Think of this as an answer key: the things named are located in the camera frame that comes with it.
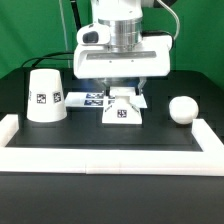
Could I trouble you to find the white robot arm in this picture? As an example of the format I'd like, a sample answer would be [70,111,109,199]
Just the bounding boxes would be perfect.
[73,0,178,93]

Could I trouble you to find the black cable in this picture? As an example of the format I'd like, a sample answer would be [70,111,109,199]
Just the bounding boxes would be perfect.
[21,0,84,69]

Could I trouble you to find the white U-shaped fence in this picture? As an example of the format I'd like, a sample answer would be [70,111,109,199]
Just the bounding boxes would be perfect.
[0,114,224,176]

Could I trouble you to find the white lamp base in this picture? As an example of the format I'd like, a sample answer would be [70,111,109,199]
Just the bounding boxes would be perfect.
[102,87,142,124]

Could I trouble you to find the white lamp bulb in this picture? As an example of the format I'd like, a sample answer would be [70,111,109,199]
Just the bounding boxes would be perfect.
[169,96,199,125]

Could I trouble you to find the grey thin cable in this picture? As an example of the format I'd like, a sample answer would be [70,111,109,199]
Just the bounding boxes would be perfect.
[58,0,71,69]

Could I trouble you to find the white lamp shade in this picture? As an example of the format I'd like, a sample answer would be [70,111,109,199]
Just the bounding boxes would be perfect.
[27,69,67,123]

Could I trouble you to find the white marker sheet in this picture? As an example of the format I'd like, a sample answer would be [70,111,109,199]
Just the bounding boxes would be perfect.
[65,92,147,108]

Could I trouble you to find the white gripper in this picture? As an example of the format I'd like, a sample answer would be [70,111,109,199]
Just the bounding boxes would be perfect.
[73,23,173,96]

